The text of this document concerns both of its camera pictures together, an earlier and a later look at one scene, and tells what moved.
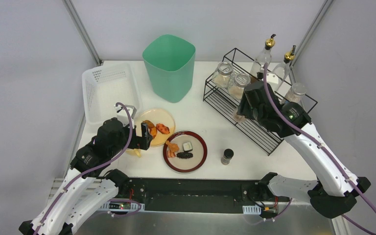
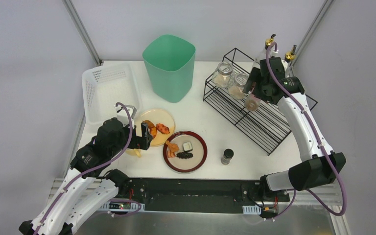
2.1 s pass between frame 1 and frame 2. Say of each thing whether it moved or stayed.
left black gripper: stayed
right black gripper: moved
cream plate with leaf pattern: stayed
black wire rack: stayed
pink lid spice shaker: moved
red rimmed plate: stayed
